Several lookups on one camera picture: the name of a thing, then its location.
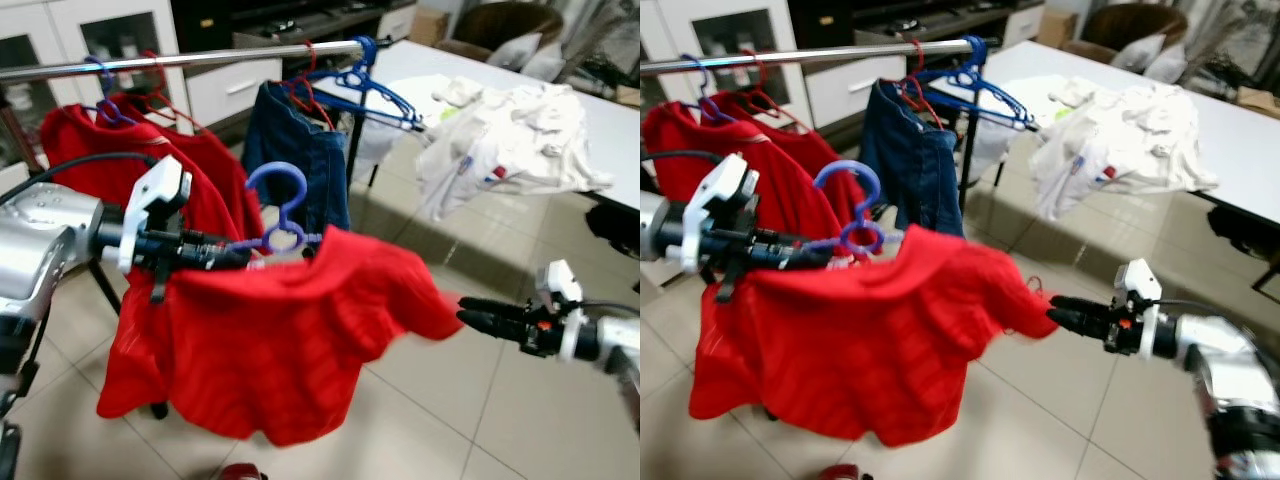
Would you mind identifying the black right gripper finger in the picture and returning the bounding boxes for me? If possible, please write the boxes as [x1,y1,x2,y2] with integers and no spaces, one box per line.
[1047,312,1113,343]
[460,297,525,327]
[1050,295,1115,327]
[458,315,523,343]

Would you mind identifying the white knit shirt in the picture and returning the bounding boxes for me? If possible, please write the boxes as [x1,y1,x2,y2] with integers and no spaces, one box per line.
[415,125,613,223]
[1030,125,1219,223]

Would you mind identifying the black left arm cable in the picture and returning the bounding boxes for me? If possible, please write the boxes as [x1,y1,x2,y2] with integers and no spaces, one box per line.
[0,150,163,208]
[640,148,731,166]

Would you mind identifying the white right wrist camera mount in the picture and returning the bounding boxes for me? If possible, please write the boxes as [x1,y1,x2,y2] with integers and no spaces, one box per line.
[1115,258,1164,361]
[537,260,585,363]

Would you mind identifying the brown round chair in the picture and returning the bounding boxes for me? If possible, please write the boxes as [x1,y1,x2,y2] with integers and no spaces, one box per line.
[460,3,567,63]
[1080,3,1191,63]

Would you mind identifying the blue plastic hanger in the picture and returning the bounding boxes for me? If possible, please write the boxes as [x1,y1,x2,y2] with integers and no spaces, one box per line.
[300,37,428,133]
[915,35,1043,133]

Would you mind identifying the white glass door cabinet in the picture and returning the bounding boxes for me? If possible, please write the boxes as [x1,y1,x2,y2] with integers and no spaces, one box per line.
[0,0,181,106]
[640,0,801,106]

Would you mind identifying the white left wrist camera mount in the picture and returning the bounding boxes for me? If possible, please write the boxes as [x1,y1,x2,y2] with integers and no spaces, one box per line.
[117,155,193,273]
[683,153,763,276]

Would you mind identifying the white drawer cabinet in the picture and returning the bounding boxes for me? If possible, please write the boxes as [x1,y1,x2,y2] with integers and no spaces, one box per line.
[185,55,288,128]
[805,55,908,128]

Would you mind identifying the red plastic hanger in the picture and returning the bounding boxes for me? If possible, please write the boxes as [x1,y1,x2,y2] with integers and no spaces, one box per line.
[140,50,213,136]
[895,40,953,126]
[740,48,819,131]
[280,42,338,131]

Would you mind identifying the purple plastic hanger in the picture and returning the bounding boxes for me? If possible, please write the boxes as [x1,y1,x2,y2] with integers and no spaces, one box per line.
[800,160,908,259]
[680,53,743,128]
[225,162,328,259]
[82,55,139,128]

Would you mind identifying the dark blue jeans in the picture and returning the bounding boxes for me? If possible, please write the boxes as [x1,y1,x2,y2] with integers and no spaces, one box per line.
[860,78,968,238]
[242,80,353,238]

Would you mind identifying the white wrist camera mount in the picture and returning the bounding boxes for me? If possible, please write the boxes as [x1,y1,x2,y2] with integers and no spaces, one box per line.
[117,155,193,273]
[683,153,763,276]
[1115,258,1164,361]
[537,260,585,363]

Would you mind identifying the red striped polo shirt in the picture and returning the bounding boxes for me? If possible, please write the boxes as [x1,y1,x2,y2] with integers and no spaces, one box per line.
[97,225,464,448]
[688,225,1059,448]

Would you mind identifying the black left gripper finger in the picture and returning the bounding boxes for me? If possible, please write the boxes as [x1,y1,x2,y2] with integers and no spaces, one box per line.
[185,251,251,271]
[765,232,836,259]
[767,251,836,271]
[183,232,251,259]

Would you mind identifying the tall brown cardboard box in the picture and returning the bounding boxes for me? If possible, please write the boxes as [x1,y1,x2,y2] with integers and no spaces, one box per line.
[410,5,453,46]
[1035,5,1078,46]

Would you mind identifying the grey pillow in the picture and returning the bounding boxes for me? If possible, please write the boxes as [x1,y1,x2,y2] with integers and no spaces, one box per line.
[520,42,566,83]
[487,33,541,71]
[1140,42,1188,86]
[1105,33,1161,73]

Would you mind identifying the metal clothes rail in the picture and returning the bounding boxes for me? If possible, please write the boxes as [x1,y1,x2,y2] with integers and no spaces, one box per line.
[0,40,393,83]
[640,38,1001,77]

